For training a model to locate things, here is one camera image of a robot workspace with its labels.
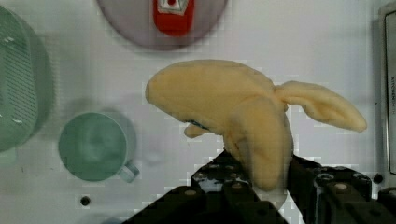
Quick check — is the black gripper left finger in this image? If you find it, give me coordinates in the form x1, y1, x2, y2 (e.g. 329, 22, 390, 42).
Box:
122, 151, 288, 224

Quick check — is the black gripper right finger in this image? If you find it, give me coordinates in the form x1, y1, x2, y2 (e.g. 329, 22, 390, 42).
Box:
287, 156, 396, 224

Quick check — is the yellow plush banana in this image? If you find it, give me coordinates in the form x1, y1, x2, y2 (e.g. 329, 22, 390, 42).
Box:
145, 60, 367, 191

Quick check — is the light green mug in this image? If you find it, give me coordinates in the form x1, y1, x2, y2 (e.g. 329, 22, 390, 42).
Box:
58, 112, 139, 183

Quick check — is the red ketchup bottle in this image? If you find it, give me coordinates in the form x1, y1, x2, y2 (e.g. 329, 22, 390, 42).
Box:
153, 0, 195, 36

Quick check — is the grey round plate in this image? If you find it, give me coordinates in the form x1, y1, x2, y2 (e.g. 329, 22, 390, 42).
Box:
96, 0, 229, 50

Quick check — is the green colander bowl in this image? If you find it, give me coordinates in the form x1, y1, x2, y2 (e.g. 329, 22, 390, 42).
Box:
0, 7, 54, 152

